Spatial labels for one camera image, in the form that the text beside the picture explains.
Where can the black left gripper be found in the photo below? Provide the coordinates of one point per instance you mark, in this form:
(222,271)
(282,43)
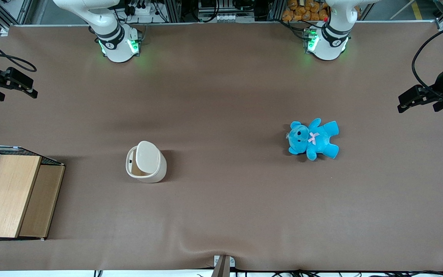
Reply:
(440,83)

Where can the white trash can lid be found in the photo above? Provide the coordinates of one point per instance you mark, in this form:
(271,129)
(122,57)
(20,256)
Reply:
(147,156)

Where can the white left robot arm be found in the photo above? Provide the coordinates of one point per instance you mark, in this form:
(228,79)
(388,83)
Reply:
(327,40)

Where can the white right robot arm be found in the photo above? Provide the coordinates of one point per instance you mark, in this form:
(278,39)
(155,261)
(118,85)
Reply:
(115,40)

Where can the white trash can body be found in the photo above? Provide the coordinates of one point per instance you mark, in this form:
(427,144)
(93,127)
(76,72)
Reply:
(156,173)

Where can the wooden shelf box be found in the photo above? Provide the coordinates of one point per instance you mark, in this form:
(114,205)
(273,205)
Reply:
(10,192)

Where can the blue teddy bear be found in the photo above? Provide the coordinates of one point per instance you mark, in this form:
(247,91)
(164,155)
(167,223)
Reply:
(313,139)

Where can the orange plush toys pile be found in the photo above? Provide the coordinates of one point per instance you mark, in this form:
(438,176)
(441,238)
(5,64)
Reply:
(306,10)

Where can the white power strip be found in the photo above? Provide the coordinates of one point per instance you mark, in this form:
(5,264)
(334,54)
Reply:
(144,8)

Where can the brown table cover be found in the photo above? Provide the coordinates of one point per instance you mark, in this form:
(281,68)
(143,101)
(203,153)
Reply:
(221,96)

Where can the metal table bracket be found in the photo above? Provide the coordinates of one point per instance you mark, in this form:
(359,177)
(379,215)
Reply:
(223,265)

